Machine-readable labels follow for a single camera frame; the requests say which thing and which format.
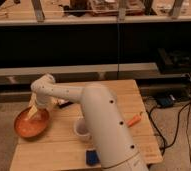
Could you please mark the long metal shelf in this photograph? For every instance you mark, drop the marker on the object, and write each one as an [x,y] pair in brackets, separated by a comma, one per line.
[84,72]

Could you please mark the orange ceramic bowl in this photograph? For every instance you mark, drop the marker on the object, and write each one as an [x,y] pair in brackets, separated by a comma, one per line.
[30,127]

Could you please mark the blue sponge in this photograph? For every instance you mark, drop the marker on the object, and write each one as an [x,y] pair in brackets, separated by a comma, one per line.
[92,158]

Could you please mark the wooden table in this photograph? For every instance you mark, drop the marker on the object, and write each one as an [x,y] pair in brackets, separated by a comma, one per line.
[59,149]

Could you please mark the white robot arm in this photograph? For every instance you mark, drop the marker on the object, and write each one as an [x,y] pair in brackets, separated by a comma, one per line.
[111,138]

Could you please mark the black case on shelf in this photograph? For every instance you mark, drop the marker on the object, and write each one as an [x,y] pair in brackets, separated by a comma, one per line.
[173,61]

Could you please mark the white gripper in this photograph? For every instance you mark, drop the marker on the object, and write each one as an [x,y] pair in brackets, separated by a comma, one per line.
[35,108]

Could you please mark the orange carrot toy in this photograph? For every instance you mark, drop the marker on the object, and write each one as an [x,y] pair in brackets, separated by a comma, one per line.
[135,119]

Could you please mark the black and white box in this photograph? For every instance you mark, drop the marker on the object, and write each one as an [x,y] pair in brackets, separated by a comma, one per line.
[63,103]

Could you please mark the black power adapter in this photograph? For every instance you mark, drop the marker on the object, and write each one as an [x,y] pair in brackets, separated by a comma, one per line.
[164,101]

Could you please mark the white cup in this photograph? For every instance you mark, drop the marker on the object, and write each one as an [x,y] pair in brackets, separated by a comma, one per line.
[81,131]

